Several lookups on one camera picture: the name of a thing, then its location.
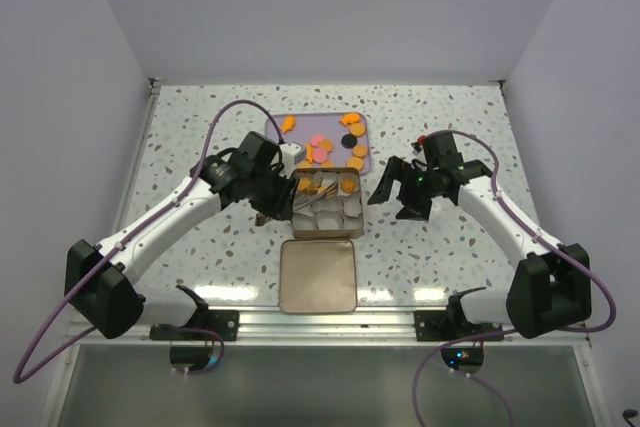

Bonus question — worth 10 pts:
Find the orange flower cookie right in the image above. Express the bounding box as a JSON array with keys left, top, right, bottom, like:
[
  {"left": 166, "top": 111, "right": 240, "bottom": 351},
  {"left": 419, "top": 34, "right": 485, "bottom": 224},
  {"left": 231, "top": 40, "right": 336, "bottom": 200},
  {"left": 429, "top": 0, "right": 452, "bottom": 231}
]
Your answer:
[{"left": 352, "top": 145, "right": 368, "bottom": 158}]

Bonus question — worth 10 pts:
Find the yellow round dotted cookie lower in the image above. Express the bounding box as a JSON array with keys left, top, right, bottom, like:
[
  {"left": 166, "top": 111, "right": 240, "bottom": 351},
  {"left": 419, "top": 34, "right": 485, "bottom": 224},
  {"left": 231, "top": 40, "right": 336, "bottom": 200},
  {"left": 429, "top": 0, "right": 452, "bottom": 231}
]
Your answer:
[{"left": 346, "top": 157, "right": 364, "bottom": 171}]

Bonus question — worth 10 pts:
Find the gold cookie tin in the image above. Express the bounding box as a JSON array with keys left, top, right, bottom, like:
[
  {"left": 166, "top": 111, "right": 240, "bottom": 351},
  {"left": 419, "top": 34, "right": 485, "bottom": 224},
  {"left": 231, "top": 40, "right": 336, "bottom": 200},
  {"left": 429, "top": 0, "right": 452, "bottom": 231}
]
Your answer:
[{"left": 290, "top": 167, "right": 365, "bottom": 240}]

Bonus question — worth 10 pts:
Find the orange fish cookie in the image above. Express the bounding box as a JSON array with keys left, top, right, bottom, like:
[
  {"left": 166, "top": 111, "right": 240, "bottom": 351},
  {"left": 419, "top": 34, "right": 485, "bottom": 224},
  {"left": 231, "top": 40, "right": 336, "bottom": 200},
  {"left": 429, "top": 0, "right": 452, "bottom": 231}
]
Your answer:
[
  {"left": 305, "top": 144, "right": 313, "bottom": 163},
  {"left": 340, "top": 112, "right": 360, "bottom": 127},
  {"left": 280, "top": 116, "right": 296, "bottom": 134}
]

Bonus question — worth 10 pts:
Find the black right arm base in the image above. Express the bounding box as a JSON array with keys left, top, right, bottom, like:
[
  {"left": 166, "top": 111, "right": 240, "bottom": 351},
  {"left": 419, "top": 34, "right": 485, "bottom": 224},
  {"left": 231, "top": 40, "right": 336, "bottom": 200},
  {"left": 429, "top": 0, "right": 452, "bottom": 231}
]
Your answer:
[{"left": 413, "top": 287, "right": 504, "bottom": 342}]

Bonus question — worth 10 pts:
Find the yellow sandwich cookie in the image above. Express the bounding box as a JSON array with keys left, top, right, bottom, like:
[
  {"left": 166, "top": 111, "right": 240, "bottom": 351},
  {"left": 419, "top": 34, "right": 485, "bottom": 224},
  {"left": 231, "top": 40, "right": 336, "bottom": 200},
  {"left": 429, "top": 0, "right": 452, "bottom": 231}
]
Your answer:
[{"left": 303, "top": 184, "right": 319, "bottom": 196}]

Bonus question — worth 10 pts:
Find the pink round cookie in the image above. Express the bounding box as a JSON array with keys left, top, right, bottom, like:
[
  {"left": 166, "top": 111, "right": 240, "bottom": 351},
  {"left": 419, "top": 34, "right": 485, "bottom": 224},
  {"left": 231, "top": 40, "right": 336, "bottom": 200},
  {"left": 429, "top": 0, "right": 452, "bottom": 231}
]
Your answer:
[
  {"left": 312, "top": 148, "right": 328, "bottom": 164},
  {"left": 310, "top": 134, "right": 324, "bottom": 146}
]

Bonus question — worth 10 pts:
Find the yellow round dotted cookie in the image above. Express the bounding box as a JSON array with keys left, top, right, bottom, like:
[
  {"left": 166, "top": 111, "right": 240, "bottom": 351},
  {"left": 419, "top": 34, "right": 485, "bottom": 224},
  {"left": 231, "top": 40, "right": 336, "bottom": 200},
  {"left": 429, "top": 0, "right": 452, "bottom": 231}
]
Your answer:
[
  {"left": 349, "top": 122, "right": 366, "bottom": 137},
  {"left": 346, "top": 157, "right": 364, "bottom": 171}
]

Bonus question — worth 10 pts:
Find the orange swirl cookie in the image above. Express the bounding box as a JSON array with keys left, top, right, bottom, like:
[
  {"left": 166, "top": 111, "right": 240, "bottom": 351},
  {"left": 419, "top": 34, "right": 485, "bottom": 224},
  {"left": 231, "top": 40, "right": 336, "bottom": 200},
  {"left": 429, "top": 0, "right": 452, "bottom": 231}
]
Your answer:
[{"left": 340, "top": 179, "right": 357, "bottom": 194}]

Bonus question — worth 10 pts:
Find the pink round cookie lower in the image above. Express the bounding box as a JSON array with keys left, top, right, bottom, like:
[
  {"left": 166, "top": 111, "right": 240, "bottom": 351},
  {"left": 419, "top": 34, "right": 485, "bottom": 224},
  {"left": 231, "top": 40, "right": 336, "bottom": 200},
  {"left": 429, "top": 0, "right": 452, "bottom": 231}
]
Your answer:
[{"left": 312, "top": 148, "right": 328, "bottom": 164}]

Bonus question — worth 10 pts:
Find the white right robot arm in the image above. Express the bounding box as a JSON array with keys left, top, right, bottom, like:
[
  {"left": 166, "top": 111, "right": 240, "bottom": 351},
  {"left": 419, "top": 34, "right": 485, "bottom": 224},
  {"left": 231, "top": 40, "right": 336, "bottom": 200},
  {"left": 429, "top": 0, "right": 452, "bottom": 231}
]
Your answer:
[{"left": 368, "top": 130, "right": 592, "bottom": 340}]

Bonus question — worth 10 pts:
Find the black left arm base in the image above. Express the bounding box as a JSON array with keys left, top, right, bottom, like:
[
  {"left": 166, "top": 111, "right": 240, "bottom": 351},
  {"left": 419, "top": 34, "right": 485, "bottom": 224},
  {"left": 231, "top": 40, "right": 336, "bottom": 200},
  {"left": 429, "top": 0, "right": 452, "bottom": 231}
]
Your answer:
[{"left": 149, "top": 285, "right": 240, "bottom": 342}]

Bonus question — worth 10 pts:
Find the gold tin lid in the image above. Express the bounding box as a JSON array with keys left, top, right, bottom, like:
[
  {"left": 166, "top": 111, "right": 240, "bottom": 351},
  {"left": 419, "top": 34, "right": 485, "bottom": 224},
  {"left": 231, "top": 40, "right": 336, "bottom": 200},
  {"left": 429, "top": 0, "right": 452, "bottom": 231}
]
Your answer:
[{"left": 279, "top": 239, "right": 357, "bottom": 315}]

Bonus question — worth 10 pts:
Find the black sandwich cookie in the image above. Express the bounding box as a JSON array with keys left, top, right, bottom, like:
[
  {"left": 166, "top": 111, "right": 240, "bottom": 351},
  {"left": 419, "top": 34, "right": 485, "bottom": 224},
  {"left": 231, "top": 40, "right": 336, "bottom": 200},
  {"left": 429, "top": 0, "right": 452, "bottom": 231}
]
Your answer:
[{"left": 341, "top": 134, "right": 358, "bottom": 149}]

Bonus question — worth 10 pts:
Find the yellow round dotted cookie upper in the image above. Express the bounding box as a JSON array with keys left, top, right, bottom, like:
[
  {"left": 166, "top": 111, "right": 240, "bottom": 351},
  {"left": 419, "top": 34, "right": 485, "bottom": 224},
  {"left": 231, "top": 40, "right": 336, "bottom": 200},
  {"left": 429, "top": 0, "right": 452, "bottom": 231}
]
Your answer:
[{"left": 349, "top": 122, "right": 366, "bottom": 137}]

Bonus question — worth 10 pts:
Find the pink round cookie upper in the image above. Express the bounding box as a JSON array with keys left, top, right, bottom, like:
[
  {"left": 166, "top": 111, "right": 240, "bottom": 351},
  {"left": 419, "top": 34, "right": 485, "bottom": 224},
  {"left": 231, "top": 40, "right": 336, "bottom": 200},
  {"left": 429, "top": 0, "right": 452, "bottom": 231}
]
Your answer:
[{"left": 310, "top": 134, "right": 324, "bottom": 146}]

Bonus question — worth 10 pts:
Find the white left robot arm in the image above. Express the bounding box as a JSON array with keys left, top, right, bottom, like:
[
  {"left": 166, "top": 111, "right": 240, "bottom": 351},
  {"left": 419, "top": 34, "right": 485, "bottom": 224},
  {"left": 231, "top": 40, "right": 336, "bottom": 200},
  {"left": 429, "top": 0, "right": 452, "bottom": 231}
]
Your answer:
[{"left": 65, "top": 132, "right": 306, "bottom": 339}]

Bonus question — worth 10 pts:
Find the lilac plastic tray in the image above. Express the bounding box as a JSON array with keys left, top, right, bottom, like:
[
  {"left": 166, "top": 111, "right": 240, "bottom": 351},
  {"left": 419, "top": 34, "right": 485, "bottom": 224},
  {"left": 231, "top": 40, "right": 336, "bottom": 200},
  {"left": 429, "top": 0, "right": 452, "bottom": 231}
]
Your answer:
[{"left": 274, "top": 111, "right": 372, "bottom": 174}]

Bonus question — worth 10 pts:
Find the aluminium front rail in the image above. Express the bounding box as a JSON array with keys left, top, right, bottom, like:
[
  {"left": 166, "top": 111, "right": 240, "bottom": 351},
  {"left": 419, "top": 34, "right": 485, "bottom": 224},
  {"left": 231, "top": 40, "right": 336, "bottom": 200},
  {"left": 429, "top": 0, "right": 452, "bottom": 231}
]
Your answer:
[{"left": 81, "top": 306, "right": 591, "bottom": 347}]

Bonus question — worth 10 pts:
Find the orange maple leaf cookie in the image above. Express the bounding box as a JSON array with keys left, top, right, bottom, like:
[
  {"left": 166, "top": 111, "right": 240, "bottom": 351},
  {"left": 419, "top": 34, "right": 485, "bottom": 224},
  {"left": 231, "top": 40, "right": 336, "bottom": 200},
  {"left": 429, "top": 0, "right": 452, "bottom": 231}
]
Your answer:
[
  {"left": 319, "top": 139, "right": 333, "bottom": 152},
  {"left": 297, "top": 177, "right": 312, "bottom": 192}
]

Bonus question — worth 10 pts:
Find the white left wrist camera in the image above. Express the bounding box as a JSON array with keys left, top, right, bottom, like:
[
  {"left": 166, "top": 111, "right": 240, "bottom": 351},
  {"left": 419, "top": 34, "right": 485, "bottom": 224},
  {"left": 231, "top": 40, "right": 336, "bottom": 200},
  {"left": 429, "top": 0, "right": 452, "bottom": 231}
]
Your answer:
[{"left": 279, "top": 143, "right": 307, "bottom": 169}]

